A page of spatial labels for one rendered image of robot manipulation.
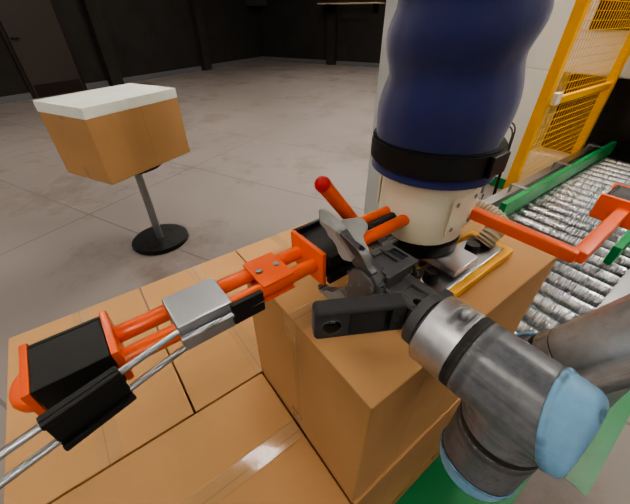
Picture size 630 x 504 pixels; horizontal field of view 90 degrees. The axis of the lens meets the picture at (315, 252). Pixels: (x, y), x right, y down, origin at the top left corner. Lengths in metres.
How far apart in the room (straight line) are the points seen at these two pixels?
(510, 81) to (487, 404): 0.41
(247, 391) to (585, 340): 0.77
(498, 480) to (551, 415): 0.13
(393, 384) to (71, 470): 0.78
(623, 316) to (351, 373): 0.33
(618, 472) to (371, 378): 1.43
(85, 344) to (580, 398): 0.47
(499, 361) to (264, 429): 0.68
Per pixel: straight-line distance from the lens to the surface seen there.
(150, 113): 2.24
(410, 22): 0.53
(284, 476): 0.88
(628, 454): 1.92
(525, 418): 0.36
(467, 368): 0.36
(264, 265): 0.46
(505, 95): 0.55
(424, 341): 0.38
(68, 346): 0.44
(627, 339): 0.45
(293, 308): 0.60
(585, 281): 1.65
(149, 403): 1.04
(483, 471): 0.45
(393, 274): 0.42
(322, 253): 0.45
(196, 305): 0.42
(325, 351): 0.54
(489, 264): 0.75
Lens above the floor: 1.38
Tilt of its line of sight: 37 degrees down
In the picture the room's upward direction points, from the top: straight up
